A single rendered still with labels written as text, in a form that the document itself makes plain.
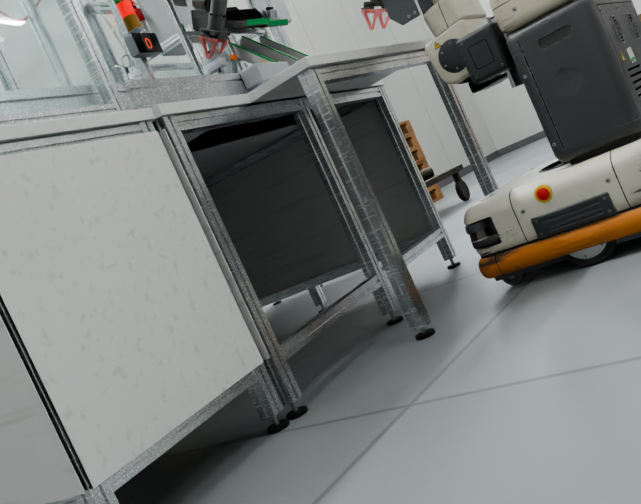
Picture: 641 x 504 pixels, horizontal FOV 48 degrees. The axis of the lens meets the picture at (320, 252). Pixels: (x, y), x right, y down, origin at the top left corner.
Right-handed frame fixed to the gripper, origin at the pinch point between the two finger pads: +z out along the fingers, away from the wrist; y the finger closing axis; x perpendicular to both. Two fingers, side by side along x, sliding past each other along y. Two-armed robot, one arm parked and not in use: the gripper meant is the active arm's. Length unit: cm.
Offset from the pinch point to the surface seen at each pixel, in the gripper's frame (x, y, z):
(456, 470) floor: 135, 121, 35
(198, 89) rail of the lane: 26, 44, 4
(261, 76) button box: 31.5, 18.9, -0.6
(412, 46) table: 62, -28, -16
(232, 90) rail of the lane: 26.7, 26.9, 4.5
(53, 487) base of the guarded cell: 69, 137, 63
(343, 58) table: 58, 18, -12
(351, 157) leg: 72, 33, 13
